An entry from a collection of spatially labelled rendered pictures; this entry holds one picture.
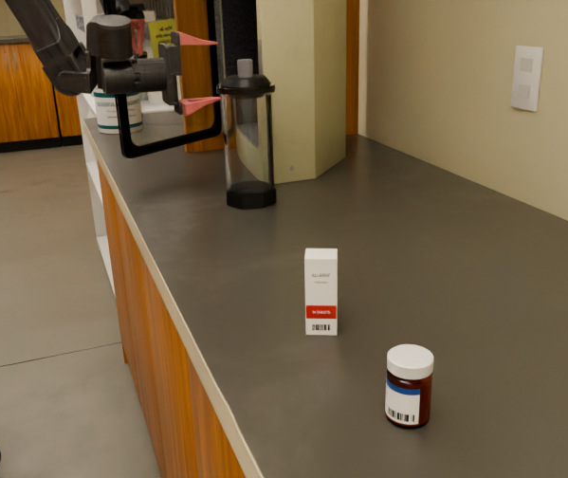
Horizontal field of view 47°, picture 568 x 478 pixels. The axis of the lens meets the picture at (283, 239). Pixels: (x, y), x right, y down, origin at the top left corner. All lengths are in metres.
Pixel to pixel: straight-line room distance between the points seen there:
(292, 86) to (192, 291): 0.59
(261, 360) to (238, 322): 0.10
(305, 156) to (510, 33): 0.47
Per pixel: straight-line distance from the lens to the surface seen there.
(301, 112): 1.39
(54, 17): 1.18
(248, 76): 1.22
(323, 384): 0.71
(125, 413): 2.35
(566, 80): 1.26
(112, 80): 1.16
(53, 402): 2.49
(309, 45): 1.38
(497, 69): 1.40
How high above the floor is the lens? 1.33
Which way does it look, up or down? 21 degrees down
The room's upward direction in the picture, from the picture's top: 2 degrees counter-clockwise
